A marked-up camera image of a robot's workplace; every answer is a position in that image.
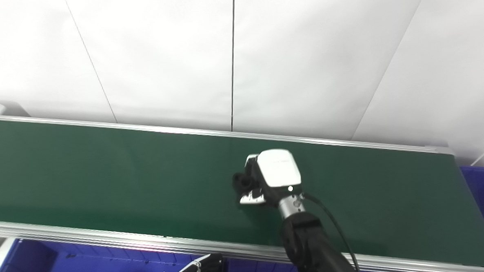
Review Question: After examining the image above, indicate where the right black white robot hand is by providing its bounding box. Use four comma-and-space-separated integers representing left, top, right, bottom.
237, 148, 304, 212

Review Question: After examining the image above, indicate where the black flanged metal part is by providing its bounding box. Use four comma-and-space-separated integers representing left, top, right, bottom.
232, 172, 255, 199

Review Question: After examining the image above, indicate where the blue bin with white parts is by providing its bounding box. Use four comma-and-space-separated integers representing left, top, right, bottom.
0, 229, 228, 272

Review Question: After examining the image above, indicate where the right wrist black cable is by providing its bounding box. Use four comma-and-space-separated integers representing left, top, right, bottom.
302, 190, 361, 272

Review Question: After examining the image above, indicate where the green conveyor belt aluminium frame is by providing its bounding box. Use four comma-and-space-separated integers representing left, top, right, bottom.
0, 94, 484, 272

